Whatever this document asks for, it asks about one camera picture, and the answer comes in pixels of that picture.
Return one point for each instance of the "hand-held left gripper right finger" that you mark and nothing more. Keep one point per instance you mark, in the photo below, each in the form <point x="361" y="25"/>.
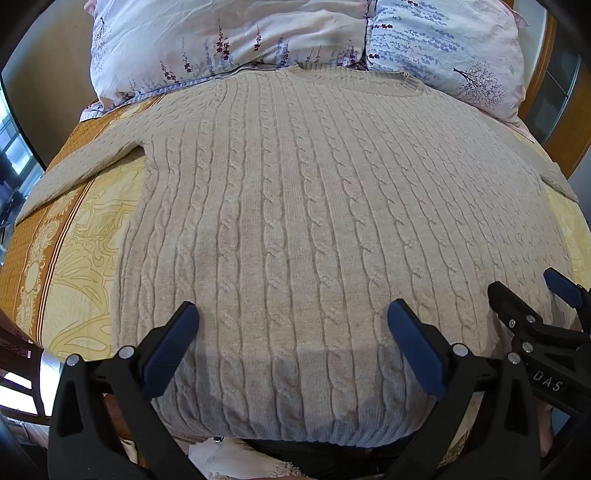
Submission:
<point x="415" y="350"/>

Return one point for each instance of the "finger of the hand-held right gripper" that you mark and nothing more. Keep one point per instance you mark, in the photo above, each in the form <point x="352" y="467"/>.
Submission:
<point x="505" y="300"/>
<point x="563" y="287"/>

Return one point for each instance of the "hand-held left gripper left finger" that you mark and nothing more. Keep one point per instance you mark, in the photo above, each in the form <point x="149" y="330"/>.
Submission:
<point x="170" y="344"/>

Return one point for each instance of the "yellow patterned bedspread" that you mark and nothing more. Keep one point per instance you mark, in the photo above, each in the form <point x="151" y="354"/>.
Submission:
<point x="78" y="277"/>

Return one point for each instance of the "white cloth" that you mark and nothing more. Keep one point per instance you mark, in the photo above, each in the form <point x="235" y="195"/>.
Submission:
<point x="231" y="461"/>

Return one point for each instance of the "dark wooden chair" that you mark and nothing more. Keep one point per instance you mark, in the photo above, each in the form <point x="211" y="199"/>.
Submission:
<point x="18" y="341"/>

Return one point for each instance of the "wooden framed glass door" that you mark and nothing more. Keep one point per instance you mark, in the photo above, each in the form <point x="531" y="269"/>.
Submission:
<point x="572" y="134"/>

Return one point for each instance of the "glass door panel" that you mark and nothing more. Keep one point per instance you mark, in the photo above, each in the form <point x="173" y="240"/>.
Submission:
<point x="554" y="92"/>

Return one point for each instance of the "window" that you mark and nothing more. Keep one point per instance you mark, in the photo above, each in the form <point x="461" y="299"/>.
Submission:
<point x="18" y="152"/>

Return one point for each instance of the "pink tree-print pillow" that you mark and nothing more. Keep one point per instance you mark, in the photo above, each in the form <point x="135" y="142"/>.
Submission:
<point x="438" y="46"/>

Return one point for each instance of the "white purple-flower pillow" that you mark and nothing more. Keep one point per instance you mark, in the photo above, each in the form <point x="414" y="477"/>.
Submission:
<point x="184" y="32"/>

